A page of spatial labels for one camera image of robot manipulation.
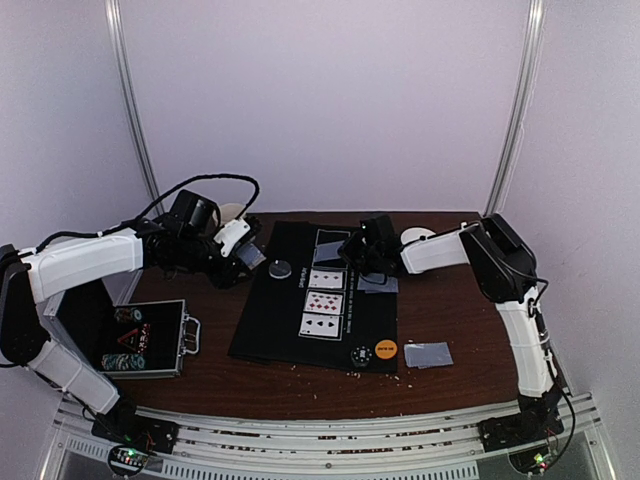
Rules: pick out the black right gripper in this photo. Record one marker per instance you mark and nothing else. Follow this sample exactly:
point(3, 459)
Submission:
point(357, 251)

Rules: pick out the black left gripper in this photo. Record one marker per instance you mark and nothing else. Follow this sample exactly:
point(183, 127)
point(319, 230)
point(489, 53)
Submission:
point(225, 278)

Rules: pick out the grey playing card deck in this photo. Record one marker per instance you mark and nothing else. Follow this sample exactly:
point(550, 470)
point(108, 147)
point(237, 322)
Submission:
point(250, 255)

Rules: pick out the face-down card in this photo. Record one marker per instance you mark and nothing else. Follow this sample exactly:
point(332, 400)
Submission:
point(435, 355)
point(377, 283)

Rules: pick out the four of diamonds card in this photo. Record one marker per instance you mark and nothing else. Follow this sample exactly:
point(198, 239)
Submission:
point(326, 279)

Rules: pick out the spade card face up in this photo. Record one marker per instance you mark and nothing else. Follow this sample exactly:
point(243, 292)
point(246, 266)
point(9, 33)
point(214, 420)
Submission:
point(324, 326)

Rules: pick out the orange big blind button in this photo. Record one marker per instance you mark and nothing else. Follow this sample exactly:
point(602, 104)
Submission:
point(386, 349)

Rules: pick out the dark green chip stack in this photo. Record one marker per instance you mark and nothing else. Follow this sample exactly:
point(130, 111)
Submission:
point(361, 356)

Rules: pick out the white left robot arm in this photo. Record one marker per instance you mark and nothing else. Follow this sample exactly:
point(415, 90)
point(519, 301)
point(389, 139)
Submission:
point(75, 266)

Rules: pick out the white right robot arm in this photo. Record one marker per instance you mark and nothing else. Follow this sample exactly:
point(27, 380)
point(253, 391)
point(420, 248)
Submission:
point(504, 268)

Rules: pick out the orange bowl white inside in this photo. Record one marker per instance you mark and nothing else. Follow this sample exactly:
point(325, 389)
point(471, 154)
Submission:
point(415, 234)

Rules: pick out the ceramic mug with print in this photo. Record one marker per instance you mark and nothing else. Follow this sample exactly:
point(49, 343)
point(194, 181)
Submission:
point(231, 211)

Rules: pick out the black poker mat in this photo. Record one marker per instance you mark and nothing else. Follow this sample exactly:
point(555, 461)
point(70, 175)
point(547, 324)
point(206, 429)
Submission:
point(268, 329)

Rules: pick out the upper chip stack in case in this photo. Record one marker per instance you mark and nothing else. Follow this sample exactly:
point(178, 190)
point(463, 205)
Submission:
point(128, 315)

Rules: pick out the chip stack in case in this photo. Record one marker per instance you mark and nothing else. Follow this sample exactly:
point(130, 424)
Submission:
point(123, 362)
point(128, 315)

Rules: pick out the aluminium poker chip case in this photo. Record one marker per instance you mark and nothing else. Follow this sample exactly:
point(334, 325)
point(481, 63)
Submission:
point(167, 334)

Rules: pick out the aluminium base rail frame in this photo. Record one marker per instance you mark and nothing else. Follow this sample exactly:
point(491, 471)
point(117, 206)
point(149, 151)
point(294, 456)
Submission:
point(444, 445)

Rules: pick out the aluminium corner post left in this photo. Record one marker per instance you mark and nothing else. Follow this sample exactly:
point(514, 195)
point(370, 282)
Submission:
point(117, 36)

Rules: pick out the aluminium corner post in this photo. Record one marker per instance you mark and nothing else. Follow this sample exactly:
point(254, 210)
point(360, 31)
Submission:
point(117, 36)
point(522, 96)

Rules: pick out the aluminium corner post right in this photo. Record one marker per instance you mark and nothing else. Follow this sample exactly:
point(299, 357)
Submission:
point(522, 96)

